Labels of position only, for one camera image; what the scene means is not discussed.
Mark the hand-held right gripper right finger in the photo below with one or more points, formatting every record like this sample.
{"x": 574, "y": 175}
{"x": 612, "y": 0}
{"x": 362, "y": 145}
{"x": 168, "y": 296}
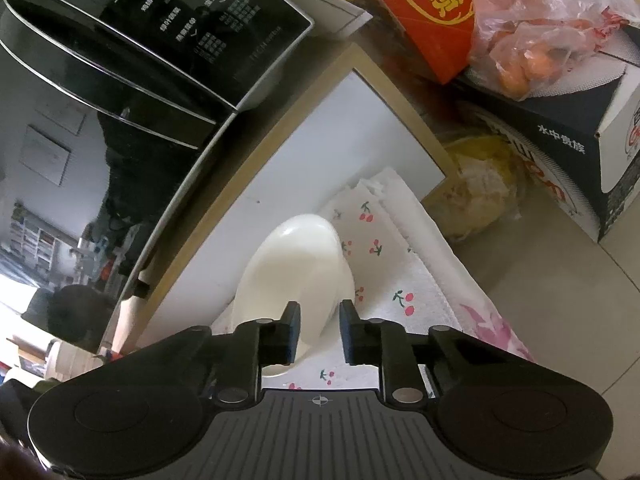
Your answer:
{"x": 350, "y": 332}

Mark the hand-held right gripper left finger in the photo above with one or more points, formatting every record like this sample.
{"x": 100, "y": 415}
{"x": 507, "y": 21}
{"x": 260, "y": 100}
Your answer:
{"x": 292, "y": 330}

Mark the small cream bowl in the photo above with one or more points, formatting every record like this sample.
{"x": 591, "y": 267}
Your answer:
{"x": 295, "y": 270}

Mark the pink floral cloth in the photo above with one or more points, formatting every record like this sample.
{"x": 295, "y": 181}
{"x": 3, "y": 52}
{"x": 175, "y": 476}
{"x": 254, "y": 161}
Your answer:
{"x": 495, "y": 330}

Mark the yellowish plastic bag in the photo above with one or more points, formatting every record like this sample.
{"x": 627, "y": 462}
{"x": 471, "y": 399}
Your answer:
{"x": 475, "y": 195}

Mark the black and white cardboard box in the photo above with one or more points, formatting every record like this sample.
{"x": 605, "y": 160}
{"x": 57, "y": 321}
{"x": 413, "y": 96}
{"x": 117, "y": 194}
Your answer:
{"x": 565, "y": 150}

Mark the black microwave oven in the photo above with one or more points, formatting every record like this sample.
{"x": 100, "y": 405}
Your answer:
{"x": 100, "y": 110}

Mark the red cardboard box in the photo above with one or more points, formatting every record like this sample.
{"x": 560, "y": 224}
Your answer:
{"x": 425, "y": 25}

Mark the plastic bag of small oranges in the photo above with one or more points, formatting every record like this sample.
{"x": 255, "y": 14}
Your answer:
{"x": 540, "y": 20}

